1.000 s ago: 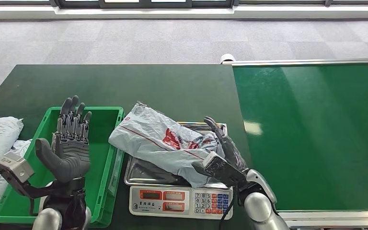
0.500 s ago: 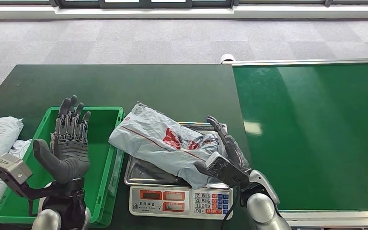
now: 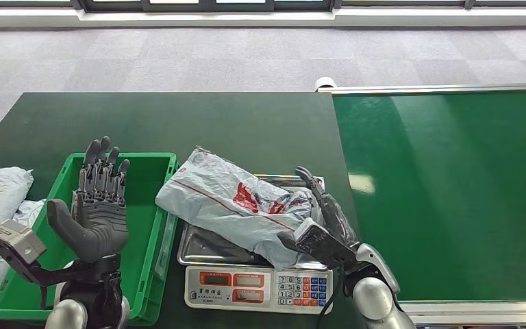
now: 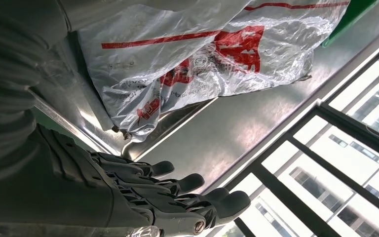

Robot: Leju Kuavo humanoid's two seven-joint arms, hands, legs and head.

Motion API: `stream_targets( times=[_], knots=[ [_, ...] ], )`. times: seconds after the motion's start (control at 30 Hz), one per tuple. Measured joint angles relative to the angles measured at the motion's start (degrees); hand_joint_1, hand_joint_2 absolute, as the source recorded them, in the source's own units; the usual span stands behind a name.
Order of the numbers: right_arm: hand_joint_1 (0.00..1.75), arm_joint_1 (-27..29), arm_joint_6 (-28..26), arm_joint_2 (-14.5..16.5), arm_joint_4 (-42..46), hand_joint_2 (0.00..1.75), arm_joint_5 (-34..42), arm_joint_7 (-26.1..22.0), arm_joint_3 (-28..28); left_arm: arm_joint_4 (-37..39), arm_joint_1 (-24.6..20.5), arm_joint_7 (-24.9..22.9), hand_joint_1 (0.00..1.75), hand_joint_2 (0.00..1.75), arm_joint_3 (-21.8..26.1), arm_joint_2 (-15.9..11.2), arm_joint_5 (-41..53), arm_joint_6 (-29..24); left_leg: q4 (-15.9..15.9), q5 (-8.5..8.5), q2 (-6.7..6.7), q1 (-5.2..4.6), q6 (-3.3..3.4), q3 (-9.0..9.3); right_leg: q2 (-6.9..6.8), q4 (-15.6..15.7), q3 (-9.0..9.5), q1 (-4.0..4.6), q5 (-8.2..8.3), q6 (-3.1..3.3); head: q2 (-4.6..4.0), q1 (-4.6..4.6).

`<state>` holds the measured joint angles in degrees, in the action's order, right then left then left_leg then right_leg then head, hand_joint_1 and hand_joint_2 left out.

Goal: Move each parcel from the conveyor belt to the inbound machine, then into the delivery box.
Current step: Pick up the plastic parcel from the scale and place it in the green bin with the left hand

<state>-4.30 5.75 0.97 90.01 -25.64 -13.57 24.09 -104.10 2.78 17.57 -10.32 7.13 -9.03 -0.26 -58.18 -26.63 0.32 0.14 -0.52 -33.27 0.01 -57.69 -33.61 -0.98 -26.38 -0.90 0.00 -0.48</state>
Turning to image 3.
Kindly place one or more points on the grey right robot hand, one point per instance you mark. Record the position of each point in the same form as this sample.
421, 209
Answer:
333, 213

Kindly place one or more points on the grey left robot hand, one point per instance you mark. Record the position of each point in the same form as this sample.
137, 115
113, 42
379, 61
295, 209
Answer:
99, 227

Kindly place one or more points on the grey plastic parcel red stripe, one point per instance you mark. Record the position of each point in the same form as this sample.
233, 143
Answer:
226, 200

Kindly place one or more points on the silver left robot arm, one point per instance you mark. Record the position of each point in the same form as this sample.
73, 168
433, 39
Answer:
90, 299

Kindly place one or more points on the green conveyor belt machine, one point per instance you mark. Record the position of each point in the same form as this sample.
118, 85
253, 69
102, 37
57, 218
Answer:
449, 181

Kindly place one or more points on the white conveyor roller cap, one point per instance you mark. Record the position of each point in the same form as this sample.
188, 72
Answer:
325, 82

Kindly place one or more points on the green plastic crate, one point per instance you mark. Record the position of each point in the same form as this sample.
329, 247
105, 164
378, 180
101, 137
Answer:
147, 272

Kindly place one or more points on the steel scale tray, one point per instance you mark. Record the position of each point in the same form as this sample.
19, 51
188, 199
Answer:
204, 247

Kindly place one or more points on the white electronic scale body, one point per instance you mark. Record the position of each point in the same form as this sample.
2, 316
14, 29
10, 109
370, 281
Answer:
254, 288

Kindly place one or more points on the dark right wrist camera box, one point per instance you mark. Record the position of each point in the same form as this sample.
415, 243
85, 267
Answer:
322, 243

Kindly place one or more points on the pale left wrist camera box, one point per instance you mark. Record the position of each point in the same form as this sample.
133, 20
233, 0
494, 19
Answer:
18, 238

